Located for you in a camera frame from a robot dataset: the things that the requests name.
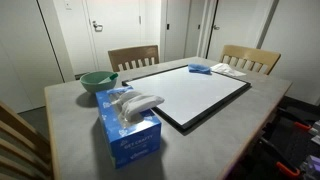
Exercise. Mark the light wooden slatted chair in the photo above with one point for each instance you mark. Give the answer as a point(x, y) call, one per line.
point(20, 133)
point(250, 52)

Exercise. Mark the brown wooden slatted chair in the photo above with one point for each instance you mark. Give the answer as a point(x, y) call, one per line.
point(133, 52)

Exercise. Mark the mint green bowl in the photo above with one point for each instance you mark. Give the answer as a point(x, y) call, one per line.
point(90, 85)

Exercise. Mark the white marker with green cap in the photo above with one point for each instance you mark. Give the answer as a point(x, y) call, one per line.
point(113, 76)

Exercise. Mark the blue tissue box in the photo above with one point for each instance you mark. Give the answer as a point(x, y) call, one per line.
point(133, 143)

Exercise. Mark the blue cloth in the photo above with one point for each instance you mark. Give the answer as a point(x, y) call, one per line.
point(199, 68)

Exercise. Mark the black framed whiteboard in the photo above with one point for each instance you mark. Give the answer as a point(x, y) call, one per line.
point(186, 96)

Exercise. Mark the white tissue sheet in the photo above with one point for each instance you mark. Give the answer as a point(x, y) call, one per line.
point(140, 103)

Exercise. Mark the small white wall plate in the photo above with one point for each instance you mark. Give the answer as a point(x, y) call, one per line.
point(68, 4)

